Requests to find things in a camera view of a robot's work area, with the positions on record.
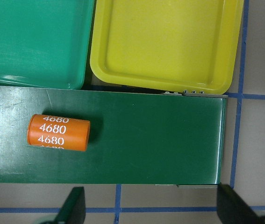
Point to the orange cylinder with 4680 print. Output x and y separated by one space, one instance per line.
58 132

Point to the green plastic tray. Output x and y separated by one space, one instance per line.
44 43

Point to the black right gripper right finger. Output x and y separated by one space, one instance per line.
232 209

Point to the green conveyor belt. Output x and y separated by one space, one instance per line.
134 138

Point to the yellow plastic tray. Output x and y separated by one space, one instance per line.
170 45

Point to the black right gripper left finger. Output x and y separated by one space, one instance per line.
73 210

